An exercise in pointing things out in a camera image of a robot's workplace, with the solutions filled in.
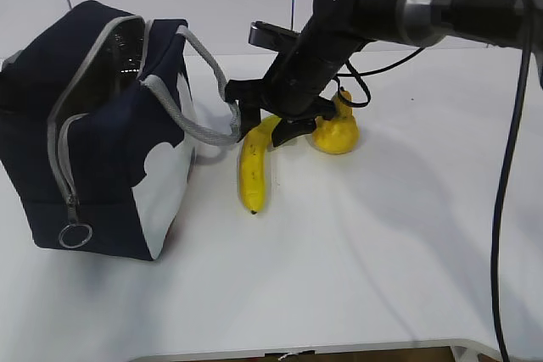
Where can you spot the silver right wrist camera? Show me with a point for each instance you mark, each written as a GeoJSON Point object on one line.
{"type": "Point", "coordinates": [271, 37]}

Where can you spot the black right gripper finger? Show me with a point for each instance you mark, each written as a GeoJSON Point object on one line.
{"type": "Point", "coordinates": [294, 125]}
{"type": "Point", "coordinates": [247, 94]}

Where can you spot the yellow banana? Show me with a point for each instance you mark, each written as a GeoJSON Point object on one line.
{"type": "Point", "coordinates": [251, 165]}

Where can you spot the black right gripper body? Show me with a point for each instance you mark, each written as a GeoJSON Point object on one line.
{"type": "Point", "coordinates": [296, 78]}

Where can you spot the navy blue lunch bag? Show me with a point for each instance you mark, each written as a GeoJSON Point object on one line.
{"type": "Point", "coordinates": [98, 130]}

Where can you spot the yellow pear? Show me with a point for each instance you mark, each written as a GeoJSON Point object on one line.
{"type": "Point", "coordinates": [340, 134]}

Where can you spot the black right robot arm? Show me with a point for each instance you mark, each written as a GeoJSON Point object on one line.
{"type": "Point", "coordinates": [424, 23]}

